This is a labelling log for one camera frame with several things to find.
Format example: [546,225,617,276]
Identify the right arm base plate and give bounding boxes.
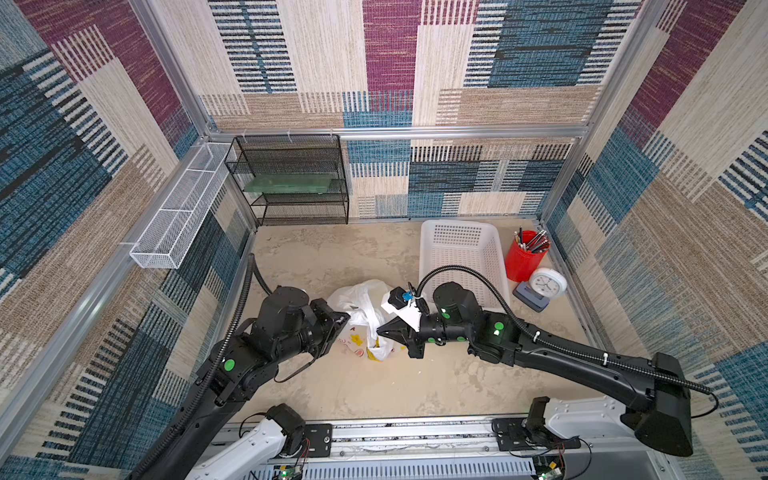
[491,417,582,452]

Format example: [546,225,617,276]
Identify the pens in cup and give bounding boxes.
[515,228,550,254]

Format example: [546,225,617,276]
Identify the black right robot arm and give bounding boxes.
[377,282,693,457]

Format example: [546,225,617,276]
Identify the white round clock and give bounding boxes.
[513,268,568,313]

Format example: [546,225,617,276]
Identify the red pen cup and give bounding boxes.
[505,238,549,283]

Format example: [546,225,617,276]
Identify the white wire mesh tray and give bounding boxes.
[130,143,230,269]

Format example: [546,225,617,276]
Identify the black corrugated cable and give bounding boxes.
[128,253,274,480]
[415,265,720,420]

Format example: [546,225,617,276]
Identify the white perforated plastic basket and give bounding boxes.
[419,220,510,312]

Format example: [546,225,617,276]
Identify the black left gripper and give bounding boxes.
[274,298,353,366]

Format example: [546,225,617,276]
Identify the black corrugated left cable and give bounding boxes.
[128,253,274,480]

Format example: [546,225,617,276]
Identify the black corrugated right cable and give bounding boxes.
[415,265,720,420]

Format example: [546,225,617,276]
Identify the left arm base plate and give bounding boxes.
[299,423,334,459]

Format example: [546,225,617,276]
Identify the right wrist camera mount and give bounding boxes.
[381,287,430,332]

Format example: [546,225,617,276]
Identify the white plastic bag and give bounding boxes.
[327,279,395,362]

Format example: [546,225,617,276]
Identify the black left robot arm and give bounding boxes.
[129,286,350,479]

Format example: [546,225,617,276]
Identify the black wire mesh shelf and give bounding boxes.
[225,134,350,226]

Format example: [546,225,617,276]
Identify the aluminium front rail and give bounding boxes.
[183,398,684,479]

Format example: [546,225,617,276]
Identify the green board on shelf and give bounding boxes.
[244,174,334,194]

